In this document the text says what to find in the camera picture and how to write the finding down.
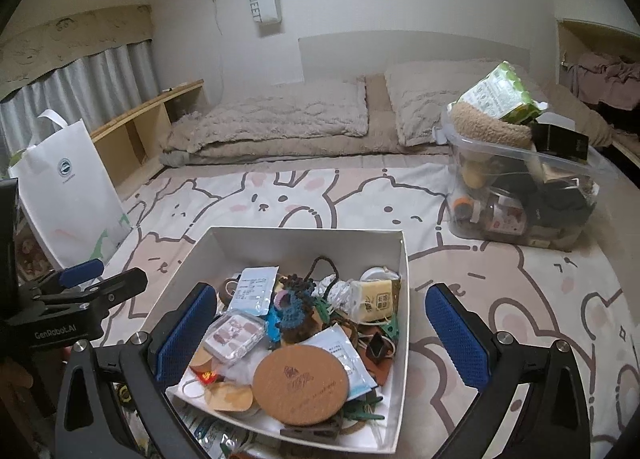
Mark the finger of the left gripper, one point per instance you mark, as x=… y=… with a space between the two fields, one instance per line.
x=59 y=281
x=117 y=289

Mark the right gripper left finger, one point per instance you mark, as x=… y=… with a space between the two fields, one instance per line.
x=90 y=423

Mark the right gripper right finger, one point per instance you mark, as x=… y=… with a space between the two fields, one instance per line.
x=553 y=420

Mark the brown tape roll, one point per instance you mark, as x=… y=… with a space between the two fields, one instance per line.
x=227 y=290

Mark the white foil sachet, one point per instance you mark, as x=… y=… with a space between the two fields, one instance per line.
x=253 y=292

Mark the round cork coaster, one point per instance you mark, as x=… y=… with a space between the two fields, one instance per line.
x=300 y=385

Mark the white tote bag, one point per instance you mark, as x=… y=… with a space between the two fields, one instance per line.
x=68 y=199

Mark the white cardboard box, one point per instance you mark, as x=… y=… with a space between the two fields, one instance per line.
x=223 y=251

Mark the red packet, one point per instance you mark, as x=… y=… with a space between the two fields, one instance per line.
x=207 y=377

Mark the cartoon animal bed sheet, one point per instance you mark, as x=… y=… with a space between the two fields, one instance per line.
x=585 y=296

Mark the press-on nails box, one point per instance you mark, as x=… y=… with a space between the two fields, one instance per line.
x=232 y=335

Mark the wooden headboard shelf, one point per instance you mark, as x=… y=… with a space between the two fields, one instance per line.
x=130 y=145

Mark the blue crochet pouch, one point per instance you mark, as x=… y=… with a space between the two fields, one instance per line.
x=290 y=319

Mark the grey curtain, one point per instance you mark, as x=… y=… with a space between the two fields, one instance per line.
x=94 y=89

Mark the small yellow carton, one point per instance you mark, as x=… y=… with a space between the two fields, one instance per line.
x=371 y=301

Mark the clear plastic storage bin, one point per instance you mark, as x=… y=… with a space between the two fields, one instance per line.
x=515 y=195

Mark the left beige pillow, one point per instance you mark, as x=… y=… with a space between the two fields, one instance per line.
x=298 y=110

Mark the beige pillow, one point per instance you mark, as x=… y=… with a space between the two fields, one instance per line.
x=298 y=110
x=422 y=93

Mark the brown fuzzy plush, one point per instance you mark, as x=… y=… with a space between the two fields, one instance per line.
x=471 y=123

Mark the green snack bag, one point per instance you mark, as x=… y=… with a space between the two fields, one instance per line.
x=501 y=95

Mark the pile of clothes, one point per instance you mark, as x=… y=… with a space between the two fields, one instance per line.
x=598 y=78

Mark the right beige pillow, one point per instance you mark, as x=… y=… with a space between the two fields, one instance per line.
x=422 y=93

